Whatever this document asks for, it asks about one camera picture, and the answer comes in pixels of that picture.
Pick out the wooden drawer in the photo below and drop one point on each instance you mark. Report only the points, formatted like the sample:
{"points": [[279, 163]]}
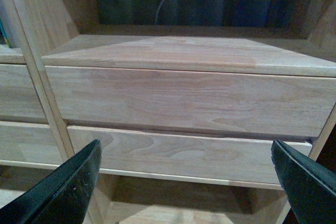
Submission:
{"points": [[19, 99], [194, 101], [28, 143], [212, 160]]}

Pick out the light wooden bookshelf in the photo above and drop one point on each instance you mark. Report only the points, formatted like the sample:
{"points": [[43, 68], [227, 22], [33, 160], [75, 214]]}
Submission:
{"points": [[67, 33]]}

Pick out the lower left wooden drawer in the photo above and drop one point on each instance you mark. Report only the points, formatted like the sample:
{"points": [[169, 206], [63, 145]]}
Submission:
{"points": [[28, 143]]}

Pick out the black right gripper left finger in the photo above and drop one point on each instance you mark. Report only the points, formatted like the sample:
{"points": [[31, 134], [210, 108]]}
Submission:
{"points": [[63, 196]]}

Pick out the upper right wooden drawer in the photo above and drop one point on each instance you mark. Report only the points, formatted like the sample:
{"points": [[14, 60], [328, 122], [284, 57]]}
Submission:
{"points": [[194, 101]]}

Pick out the lower right wooden drawer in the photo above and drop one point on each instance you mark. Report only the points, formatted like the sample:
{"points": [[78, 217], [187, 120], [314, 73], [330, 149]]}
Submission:
{"points": [[212, 160]]}

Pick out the teal hardcover book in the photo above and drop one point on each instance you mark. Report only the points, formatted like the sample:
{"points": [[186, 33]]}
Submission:
{"points": [[4, 37]]}

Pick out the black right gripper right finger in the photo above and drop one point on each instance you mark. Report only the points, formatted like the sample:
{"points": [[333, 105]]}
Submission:
{"points": [[309, 186]]}

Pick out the upper left wooden drawer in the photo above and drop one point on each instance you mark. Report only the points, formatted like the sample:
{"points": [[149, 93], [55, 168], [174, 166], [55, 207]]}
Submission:
{"points": [[19, 99]]}

